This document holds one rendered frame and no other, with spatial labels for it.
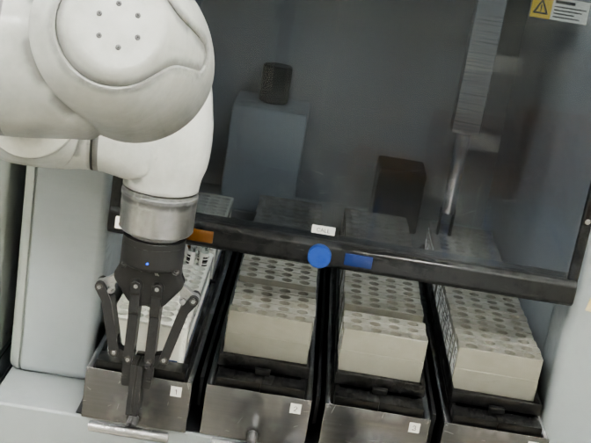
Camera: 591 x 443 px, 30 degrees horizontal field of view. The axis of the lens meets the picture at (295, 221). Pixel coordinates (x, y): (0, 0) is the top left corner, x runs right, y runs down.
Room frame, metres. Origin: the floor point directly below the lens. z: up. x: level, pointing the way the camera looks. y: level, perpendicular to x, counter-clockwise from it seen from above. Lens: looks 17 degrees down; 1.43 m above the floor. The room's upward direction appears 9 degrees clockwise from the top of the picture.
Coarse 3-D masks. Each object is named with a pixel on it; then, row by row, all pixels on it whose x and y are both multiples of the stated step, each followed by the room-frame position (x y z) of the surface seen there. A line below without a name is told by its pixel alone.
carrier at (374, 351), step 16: (352, 336) 1.34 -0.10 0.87; (368, 336) 1.34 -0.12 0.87; (384, 336) 1.34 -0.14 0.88; (400, 336) 1.35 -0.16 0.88; (416, 336) 1.36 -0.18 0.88; (352, 352) 1.34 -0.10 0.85; (368, 352) 1.34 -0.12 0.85; (384, 352) 1.34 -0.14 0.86; (400, 352) 1.34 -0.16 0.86; (416, 352) 1.34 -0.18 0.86; (352, 368) 1.34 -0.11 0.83; (368, 368) 1.34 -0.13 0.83; (384, 368) 1.34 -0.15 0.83; (400, 368) 1.34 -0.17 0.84; (416, 368) 1.34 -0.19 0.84
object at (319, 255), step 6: (312, 246) 1.33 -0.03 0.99; (318, 246) 1.32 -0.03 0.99; (324, 246) 1.32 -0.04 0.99; (312, 252) 1.32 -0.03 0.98; (318, 252) 1.32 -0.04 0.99; (324, 252) 1.32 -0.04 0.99; (330, 252) 1.32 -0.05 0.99; (312, 258) 1.32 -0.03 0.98; (318, 258) 1.32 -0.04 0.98; (324, 258) 1.32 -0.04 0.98; (330, 258) 1.32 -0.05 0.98; (312, 264) 1.32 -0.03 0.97; (318, 264) 1.32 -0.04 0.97; (324, 264) 1.32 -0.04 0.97
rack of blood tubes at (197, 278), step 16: (208, 256) 1.58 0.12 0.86; (192, 272) 1.49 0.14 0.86; (208, 272) 1.53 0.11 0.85; (192, 288) 1.43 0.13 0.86; (176, 304) 1.37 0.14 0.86; (144, 320) 1.30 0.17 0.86; (192, 320) 1.34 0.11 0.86; (144, 336) 1.29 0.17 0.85; (160, 336) 1.29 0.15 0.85; (176, 352) 1.29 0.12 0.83
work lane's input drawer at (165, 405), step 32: (224, 256) 1.75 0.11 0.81; (224, 288) 1.70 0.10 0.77; (96, 352) 1.31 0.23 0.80; (192, 352) 1.33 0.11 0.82; (96, 384) 1.26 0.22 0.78; (160, 384) 1.26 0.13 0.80; (192, 384) 1.26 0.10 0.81; (96, 416) 1.26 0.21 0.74; (128, 416) 1.25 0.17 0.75; (160, 416) 1.26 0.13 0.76
